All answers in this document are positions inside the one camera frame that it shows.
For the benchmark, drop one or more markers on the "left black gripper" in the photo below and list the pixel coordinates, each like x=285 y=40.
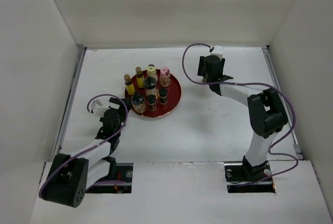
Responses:
x=121 y=109

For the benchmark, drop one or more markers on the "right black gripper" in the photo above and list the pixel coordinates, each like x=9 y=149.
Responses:
x=201 y=66

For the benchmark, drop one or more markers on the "dark lid nut jar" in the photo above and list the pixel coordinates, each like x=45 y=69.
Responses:
x=138 y=103

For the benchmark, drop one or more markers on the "yellow label bottle front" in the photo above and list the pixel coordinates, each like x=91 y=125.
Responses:
x=129 y=85

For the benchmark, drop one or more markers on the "yellow label bottle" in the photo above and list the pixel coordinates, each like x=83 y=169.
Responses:
x=129 y=85
x=139 y=77

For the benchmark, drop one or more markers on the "pink lid spice jar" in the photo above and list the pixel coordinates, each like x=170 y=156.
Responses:
x=165 y=77

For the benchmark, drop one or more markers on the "cream squeeze bottle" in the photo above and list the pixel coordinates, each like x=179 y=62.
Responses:
x=152 y=72

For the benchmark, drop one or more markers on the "black grinder top jar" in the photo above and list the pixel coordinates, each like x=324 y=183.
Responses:
x=150 y=86

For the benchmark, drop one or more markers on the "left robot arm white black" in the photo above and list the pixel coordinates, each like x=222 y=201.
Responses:
x=66 y=182

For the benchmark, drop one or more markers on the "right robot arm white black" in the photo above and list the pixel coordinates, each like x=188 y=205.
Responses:
x=267 y=114

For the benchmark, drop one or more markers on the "red round tray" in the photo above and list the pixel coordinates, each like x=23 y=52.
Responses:
x=174 y=96

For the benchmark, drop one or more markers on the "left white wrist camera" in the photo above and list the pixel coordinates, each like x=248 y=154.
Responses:
x=97 y=108

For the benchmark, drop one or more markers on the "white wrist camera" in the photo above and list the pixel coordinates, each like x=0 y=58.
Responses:
x=97 y=108
x=217 y=51

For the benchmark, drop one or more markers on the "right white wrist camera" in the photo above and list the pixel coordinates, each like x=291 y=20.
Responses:
x=217 y=51

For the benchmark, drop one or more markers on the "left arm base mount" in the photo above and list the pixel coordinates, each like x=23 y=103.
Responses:
x=108 y=176

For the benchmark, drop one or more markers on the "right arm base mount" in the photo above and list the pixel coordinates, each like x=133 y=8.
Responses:
x=241 y=178

